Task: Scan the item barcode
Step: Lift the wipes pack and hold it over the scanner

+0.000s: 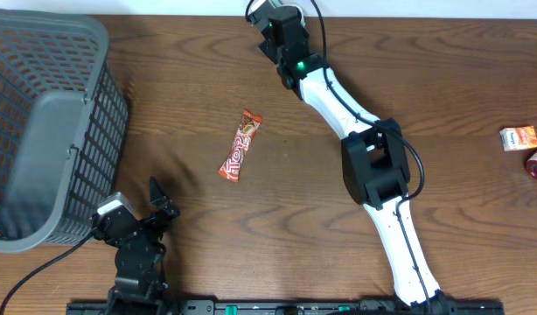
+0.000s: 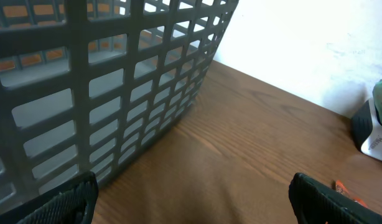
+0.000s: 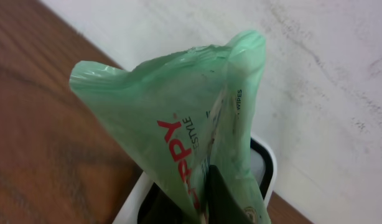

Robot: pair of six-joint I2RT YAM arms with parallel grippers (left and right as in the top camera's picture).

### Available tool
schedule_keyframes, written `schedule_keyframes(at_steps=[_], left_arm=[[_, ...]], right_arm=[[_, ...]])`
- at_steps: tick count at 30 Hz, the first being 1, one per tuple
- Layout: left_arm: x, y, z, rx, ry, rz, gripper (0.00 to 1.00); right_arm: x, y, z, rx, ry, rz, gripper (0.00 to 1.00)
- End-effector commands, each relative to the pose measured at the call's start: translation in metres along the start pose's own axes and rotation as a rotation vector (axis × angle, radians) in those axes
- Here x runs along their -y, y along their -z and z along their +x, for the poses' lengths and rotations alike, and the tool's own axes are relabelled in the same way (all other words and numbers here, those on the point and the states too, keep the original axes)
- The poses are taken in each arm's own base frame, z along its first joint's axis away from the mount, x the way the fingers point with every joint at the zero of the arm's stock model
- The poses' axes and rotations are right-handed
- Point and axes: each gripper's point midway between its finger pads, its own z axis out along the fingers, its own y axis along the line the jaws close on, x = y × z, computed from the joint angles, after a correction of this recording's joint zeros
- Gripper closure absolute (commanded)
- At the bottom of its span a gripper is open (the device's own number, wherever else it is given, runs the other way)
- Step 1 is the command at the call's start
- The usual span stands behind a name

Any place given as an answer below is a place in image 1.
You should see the black cable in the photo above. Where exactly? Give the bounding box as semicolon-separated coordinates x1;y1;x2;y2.
244;0;431;307
0;231;97;315

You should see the white barcode scanner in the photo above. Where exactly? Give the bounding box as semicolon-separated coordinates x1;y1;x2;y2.
290;4;304;24

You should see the right black cable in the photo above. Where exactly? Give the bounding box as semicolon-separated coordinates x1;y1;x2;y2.
244;0;431;307

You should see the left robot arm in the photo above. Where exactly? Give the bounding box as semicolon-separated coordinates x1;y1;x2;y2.
92;177;180;314

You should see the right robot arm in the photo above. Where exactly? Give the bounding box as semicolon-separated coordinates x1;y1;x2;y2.
244;0;441;314

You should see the grey plastic shopping basket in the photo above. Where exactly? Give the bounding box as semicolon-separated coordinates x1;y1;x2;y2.
0;9;129;253

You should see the left black cable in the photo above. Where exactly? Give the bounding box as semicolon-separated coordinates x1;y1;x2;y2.
0;231;97;315

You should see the small orange snack packet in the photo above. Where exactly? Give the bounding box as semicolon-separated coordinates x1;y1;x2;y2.
499;126;537;151

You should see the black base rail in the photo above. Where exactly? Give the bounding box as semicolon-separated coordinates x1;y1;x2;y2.
66;298;506;315

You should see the red Top snack bag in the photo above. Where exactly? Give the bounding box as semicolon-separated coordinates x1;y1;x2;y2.
218;109;263;182

